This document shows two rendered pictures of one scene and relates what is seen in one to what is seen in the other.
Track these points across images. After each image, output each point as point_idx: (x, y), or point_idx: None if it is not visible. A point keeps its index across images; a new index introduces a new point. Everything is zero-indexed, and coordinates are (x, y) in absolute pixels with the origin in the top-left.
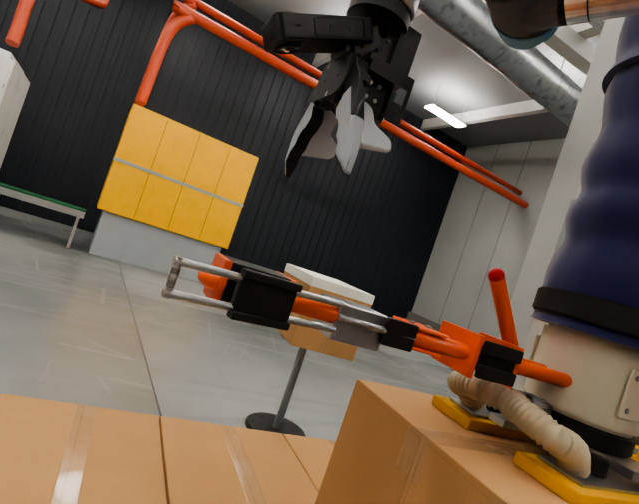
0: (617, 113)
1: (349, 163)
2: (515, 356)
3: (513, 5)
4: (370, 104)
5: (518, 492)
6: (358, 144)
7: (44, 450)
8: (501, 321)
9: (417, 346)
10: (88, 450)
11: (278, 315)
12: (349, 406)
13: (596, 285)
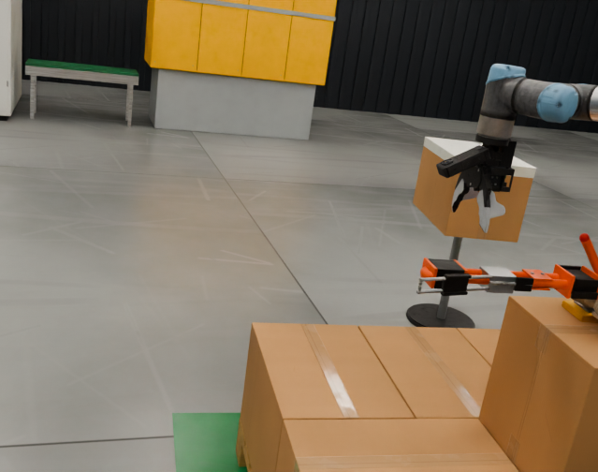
0: None
1: (486, 228)
2: (595, 284)
3: None
4: (493, 186)
5: (593, 352)
6: (488, 219)
7: (304, 356)
8: (590, 261)
9: (535, 287)
10: (328, 353)
11: (461, 288)
12: (505, 313)
13: None
